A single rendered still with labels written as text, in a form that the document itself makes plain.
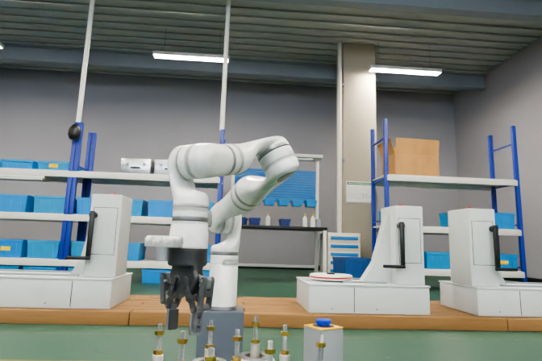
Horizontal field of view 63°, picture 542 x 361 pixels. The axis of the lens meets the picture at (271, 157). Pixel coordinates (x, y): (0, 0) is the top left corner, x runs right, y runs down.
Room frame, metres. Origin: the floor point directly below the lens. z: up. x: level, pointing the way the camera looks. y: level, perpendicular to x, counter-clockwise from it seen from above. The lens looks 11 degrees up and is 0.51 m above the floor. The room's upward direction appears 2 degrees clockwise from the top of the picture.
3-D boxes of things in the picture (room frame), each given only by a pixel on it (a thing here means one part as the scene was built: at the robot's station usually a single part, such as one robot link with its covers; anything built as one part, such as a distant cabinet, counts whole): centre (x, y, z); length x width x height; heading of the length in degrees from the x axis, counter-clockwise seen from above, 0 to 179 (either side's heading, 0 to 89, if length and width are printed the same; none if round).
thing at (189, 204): (0.88, 0.16, 0.63); 0.09 x 0.07 x 0.15; 57
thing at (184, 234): (0.86, 0.17, 0.53); 0.11 x 0.09 x 0.06; 138
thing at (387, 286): (3.29, -0.65, 0.45); 0.82 x 0.57 x 0.74; 95
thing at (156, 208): (5.76, 1.34, 0.89); 0.50 x 0.38 x 0.21; 3
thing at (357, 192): (7.21, -1.49, 1.38); 0.49 x 0.01 x 0.35; 95
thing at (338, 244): (6.67, -1.06, 0.34); 0.57 x 0.47 x 0.69; 5
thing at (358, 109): (7.49, -1.46, 2.00); 0.56 x 0.56 x 4.00; 5
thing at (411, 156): (6.06, -1.91, 1.70); 0.71 x 0.54 x 0.51; 98
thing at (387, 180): (6.08, -2.39, 1.10); 1.89 x 0.64 x 2.20; 95
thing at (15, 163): (5.59, 3.13, 1.37); 0.50 x 0.38 x 0.11; 6
